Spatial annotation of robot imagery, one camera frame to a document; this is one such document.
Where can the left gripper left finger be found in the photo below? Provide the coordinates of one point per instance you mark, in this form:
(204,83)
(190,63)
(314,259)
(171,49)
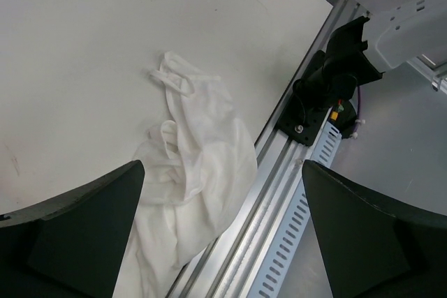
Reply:
(71,245)

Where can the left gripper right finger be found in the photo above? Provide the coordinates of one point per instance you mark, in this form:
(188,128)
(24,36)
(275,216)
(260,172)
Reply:
(373,245)

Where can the white tank top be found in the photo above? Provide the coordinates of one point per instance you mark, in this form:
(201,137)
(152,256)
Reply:
(199,166)

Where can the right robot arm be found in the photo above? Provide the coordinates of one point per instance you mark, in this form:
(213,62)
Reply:
(357,53)

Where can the white slotted cable duct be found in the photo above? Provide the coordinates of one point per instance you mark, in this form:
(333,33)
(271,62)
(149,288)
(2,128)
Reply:
(268,273)

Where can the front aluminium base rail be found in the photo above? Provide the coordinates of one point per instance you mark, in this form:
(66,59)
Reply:
(221,270)

